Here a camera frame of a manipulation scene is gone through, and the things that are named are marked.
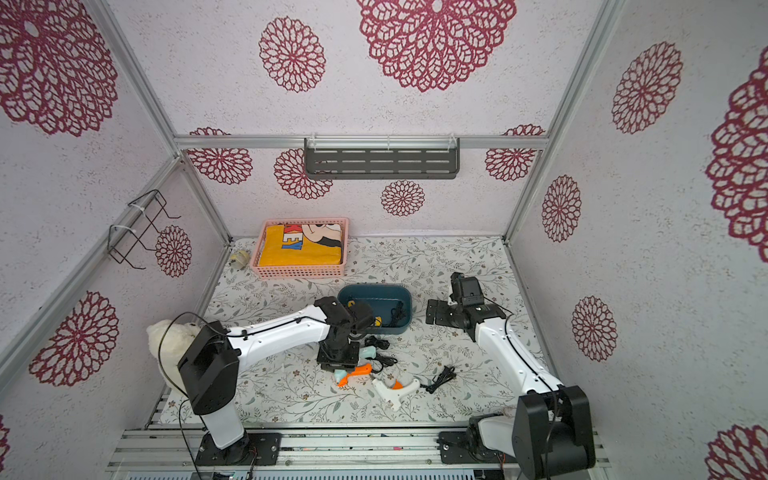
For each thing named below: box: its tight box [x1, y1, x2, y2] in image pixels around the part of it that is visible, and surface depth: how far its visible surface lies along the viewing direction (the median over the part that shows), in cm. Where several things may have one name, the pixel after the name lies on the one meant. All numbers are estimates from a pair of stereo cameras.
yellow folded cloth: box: [259, 223, 343, 267], surface depth 112 cm
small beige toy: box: [230, 250, 250, 269], surface depth 111 cm
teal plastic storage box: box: [337, 283, 413, 335], surface depth 102 cm
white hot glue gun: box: [372, 379, 420, 411], surface depth 83 cm
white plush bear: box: [146, 319, 202, 393], surface depth 73 cm
